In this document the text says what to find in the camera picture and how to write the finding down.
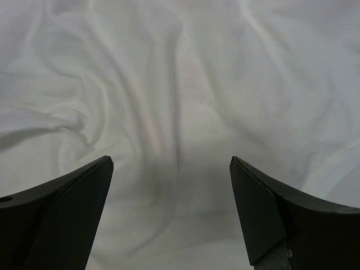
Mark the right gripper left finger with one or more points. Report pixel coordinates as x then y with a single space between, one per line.
53 225

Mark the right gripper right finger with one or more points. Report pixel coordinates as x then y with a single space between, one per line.
284 228

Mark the white t shirt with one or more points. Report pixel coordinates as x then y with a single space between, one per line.
171 91

